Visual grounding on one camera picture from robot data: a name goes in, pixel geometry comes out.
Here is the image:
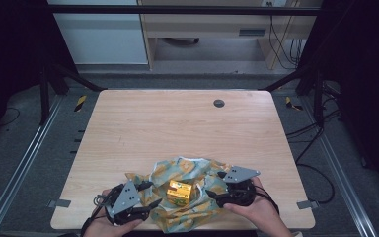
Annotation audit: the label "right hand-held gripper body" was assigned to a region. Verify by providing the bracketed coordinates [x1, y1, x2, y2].
[222, 165, 262, 208]

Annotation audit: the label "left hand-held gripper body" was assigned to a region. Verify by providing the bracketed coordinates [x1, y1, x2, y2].
[105, 180, 151, 227]

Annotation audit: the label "yellow box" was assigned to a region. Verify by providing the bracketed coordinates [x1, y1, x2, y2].
[166, 179, 193, 207]

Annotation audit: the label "orange floral cloth bag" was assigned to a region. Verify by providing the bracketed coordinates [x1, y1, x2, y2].
[124, 155, 242, 234]

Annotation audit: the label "person's right hand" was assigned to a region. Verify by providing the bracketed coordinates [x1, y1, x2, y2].
[223, 176, 284, 233]

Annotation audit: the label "person's left hand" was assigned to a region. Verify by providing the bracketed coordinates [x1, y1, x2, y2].
[83, 189, 144, 237]

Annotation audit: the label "black metal stand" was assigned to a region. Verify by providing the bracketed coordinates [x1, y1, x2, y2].
[38, 63, 109, 126]
[262, 64, 328, 128]

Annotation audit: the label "light wooden desk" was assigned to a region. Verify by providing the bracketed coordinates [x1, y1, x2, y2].
[137, 0, 324, 71]

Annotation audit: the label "white cabinet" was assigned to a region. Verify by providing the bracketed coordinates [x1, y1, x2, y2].
[46, 0, 149, 65]

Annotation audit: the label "black curtain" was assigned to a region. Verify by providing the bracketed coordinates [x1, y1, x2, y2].
[297, 0, 379, 194]
[0, 0, 78, 152]

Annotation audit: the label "right hand-held gripper cable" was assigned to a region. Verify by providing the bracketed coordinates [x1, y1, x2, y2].
[252, 185, 281, 215]

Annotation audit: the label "hand-held gripper cable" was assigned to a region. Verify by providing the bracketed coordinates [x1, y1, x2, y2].
[80, 193, 114, 237]
[252, 185, 281, 215]

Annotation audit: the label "left hand-held gripper cable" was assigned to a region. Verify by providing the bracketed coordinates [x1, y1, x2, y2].
[80, 193, 114, 237]

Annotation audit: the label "grey metal bracket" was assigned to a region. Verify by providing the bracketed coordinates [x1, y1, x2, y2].
[296, 199, 321, 210]
[46, 198, 72, 209]

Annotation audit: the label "black looped floor cable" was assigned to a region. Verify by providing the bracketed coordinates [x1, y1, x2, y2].
[295, 162, 337, 204]

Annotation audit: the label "black floor cables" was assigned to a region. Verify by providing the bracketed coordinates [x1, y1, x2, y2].
[285, 82, 341, 165]

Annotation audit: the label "yellow-handled tool right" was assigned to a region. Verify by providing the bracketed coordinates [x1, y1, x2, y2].
[284, 96, 304, 112]

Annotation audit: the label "yellow-handled tool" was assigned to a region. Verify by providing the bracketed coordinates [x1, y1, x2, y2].
[74, 95, 89, 114]
[284, 96, 304, 112]

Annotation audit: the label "aluminium floor rail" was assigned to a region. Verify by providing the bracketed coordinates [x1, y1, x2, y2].
[0, 94, 64, 237]
[300, 96, 379, 237]

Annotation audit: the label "yellow-handled tool left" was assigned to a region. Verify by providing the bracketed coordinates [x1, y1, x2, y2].
[74, 95, 89, 114]

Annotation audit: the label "thin black floor cable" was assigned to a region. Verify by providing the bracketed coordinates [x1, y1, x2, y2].
[0, 106, 22, 128]

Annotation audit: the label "hanging black cables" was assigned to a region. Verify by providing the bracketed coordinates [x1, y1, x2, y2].
[267, 1, 306, 71]

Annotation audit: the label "black horizontal frame bar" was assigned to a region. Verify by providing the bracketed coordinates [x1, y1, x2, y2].
[46, 4, 322, 17]

